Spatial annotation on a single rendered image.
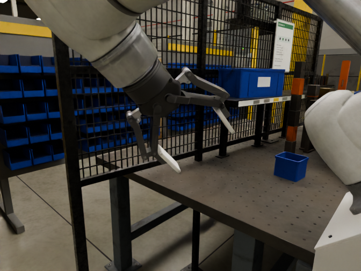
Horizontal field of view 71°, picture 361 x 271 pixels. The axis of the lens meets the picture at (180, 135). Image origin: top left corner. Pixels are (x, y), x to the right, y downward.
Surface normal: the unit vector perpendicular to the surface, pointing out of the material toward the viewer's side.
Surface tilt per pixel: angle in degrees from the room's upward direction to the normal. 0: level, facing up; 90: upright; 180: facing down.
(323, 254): 90
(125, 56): 103
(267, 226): 0
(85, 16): 129
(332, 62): 90
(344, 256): 90
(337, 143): 94
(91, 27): 135
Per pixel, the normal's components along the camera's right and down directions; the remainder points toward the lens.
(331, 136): -0.76, 0.19
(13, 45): 0.74, 0.18
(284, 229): 0.01, -0.97
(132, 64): 0.37, 0.44
